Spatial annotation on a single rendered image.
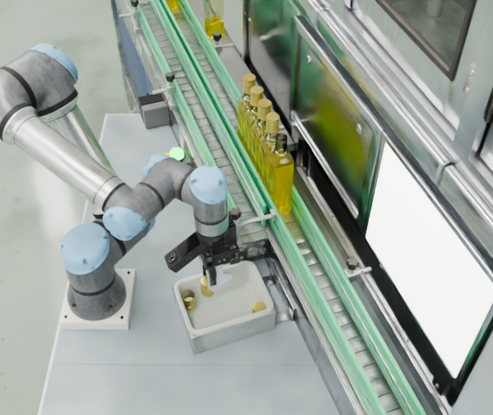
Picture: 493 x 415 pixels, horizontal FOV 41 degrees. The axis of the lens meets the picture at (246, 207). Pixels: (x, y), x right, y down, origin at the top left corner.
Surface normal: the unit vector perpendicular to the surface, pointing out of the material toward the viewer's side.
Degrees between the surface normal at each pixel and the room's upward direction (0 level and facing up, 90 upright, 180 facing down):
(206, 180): 1
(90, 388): 0
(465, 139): 90
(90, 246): 7
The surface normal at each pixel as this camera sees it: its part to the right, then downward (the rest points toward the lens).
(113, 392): 0.00, -0.67
